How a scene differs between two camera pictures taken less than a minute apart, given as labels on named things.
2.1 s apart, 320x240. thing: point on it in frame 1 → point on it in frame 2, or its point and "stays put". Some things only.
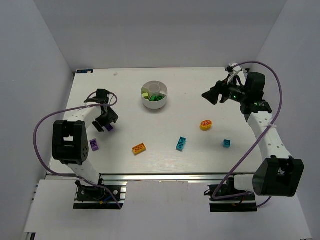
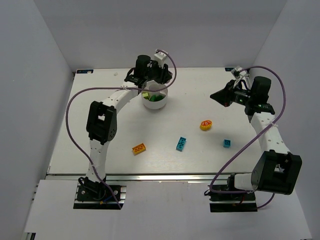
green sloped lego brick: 159,98 stays put
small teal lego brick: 226,143 stays put
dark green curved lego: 153,98 stays put
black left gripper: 105,121 → 163,75
